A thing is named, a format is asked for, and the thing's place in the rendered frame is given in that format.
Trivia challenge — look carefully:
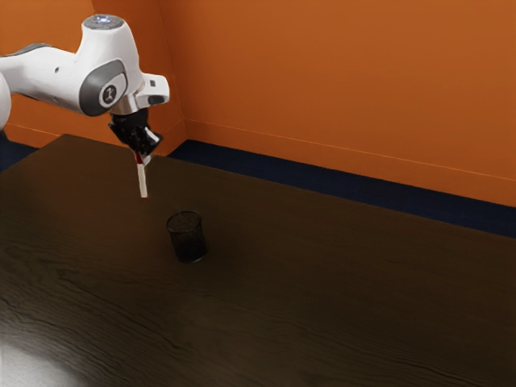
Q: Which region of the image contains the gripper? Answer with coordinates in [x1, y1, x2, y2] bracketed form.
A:
[107, 110, 164, 167]

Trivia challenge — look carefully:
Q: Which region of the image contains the white and red pen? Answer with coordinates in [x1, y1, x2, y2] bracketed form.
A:
[134, 151, 149, 200]

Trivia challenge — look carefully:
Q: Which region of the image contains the black mesh pen holder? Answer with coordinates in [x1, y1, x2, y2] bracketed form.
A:
[166, 210, 209, 264]

